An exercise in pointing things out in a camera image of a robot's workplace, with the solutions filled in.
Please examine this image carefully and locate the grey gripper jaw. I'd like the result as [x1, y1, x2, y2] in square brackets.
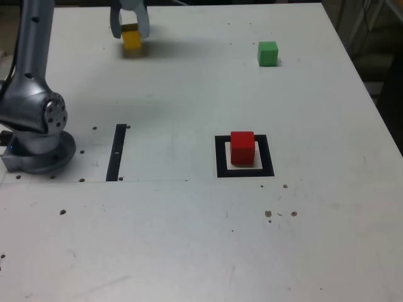
[121, 0, 152, 41]
[109, 0, 124, 40]

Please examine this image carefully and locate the yellow cube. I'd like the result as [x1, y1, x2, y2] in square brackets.
[121, 23, 142, 50]

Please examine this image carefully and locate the green cube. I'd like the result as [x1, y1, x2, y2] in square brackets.
[257, 41, 280, 67]

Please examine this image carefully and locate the red cube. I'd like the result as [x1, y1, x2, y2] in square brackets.
[230, 131, 256, 166]

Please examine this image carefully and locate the black tape square outline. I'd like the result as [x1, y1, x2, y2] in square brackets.
[214, 134, 275, 179]

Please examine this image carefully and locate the black tape strip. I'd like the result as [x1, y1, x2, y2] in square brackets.
[105, 123, 127, 182]

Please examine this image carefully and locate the grey metal rack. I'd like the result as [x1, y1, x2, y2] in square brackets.
[334, 0, 403, 95]

